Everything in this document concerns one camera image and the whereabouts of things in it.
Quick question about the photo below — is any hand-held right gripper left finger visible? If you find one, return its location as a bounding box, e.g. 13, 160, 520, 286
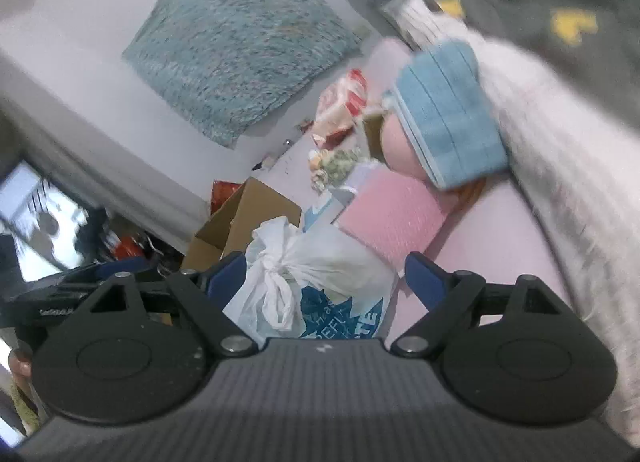
89, 251, 259, 357

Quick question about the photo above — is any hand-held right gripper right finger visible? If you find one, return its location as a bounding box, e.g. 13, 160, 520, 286
389, 251, 569, 359

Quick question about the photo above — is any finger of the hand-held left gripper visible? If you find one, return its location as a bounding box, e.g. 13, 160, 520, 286
62, 255, 165, 293

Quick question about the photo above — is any person's left hand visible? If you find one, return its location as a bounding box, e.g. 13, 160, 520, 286
7, 348, 35, 393

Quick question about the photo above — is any orange packet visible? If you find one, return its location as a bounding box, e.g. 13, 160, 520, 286
111, 234, 147, 261

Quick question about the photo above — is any brown cardboard box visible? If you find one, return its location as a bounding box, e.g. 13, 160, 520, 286
181, 177, 303, 275

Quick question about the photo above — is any pink bubble mailer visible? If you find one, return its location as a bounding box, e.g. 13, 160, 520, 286
336, 165, 452, 274

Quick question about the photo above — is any pink printed bed sheet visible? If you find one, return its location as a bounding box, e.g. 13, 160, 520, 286
250, 36, 576, 343

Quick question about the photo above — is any red envelope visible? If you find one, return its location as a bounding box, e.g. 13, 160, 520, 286
210, 180, 247, 215

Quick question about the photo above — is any window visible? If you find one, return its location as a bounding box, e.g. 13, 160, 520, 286
0, 159, 93, 280

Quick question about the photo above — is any white plastic bag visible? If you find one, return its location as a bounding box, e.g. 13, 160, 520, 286
222, 216, 399, 343

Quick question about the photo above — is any pink round cushion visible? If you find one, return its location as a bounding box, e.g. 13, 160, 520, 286
380, 115, 442, 181

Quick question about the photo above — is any blue folded cloth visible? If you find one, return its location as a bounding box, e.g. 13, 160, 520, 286
382, 40, 510, 190

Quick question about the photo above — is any white fluffy blanket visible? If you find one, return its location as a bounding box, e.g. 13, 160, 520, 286
462, 27, 640, 425

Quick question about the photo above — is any red white wipes packet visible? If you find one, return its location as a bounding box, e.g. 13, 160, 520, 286
312, 68, 369, 149

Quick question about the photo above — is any teal floral curtain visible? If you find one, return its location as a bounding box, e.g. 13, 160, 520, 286
121, 0, 362, 149

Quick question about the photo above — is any white striped packet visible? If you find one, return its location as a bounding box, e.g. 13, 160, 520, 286
382, 0, 452, 49

